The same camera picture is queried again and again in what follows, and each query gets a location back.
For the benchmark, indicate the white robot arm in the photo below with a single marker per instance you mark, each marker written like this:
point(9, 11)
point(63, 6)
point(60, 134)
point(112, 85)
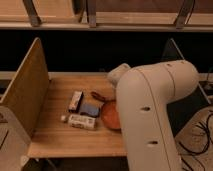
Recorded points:
point(142, 96)

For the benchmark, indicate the dark red brown spoon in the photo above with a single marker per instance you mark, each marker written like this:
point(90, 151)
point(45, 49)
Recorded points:
point(101, 98)

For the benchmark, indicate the blue sponge block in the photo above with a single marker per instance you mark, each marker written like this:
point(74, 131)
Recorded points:
point(89, 110)

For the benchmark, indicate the small white brown box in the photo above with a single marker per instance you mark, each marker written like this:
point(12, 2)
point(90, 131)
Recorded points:
point(75, 101)

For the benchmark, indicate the white tube with cap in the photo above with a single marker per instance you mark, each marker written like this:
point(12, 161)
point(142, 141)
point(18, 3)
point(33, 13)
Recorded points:
point(79, 121)

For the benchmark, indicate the right dark side panel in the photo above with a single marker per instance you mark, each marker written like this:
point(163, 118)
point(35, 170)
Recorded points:
point(182, 111)

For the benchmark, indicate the left wooden side panel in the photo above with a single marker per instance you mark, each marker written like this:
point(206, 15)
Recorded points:
point(23, 98)

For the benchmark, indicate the upper wooden shelf frame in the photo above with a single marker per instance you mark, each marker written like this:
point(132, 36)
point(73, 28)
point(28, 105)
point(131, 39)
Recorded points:
point(108, 15)

